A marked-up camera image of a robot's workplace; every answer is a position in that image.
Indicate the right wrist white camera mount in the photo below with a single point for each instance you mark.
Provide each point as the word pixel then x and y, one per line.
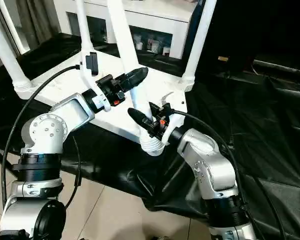
pixel 177 112

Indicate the white plastic table leg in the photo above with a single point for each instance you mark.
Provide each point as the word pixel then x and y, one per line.
pixel 125 37
pixel 2 50
pixel 200 37
pixel 83 30

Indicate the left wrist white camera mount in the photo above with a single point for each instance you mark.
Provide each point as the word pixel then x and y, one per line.
pixel 88 82

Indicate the small pale label tag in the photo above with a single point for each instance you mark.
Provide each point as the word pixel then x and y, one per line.
pixel 223 59

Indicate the black shiny mat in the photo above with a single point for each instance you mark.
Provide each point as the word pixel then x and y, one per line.
pixel 240 112

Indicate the black backdrop cloth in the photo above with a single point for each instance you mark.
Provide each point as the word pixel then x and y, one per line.
pixel 260 25

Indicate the long black bar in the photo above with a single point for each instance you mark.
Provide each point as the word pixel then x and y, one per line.
pixel 282 65

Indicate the grey curtain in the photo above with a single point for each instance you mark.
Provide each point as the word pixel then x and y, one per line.
pixel 40 20

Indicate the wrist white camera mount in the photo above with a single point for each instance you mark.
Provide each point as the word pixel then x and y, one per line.
pixel 177 112
pixel 88 82

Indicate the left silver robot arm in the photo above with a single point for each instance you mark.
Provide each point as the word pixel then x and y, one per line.
pixel 52 125

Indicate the white glass-door cabinet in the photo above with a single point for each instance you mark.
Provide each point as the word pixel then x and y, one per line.
pixel 152 20

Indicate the white plastic table top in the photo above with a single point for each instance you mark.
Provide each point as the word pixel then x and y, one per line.
pixel 160 85

